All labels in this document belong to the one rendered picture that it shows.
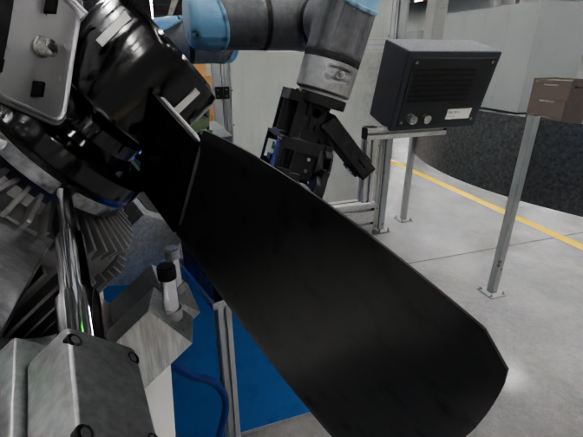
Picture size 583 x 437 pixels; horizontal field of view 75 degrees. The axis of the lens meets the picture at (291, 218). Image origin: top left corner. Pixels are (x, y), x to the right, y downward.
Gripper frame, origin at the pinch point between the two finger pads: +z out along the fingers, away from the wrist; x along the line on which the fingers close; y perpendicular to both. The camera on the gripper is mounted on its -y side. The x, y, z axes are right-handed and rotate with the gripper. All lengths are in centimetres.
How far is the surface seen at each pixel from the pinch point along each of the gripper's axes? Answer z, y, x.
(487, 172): -12, -149, -103
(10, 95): -13.6, 31.3, 21.6
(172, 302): 4.7, 18.0, 14.3
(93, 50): -17.4, 27.9, 16.0
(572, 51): -291, -812, -611
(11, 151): -9.1, 32.1, 17.6
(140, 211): -1.0, 22.2, 4.0
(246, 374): 58, -16, -35
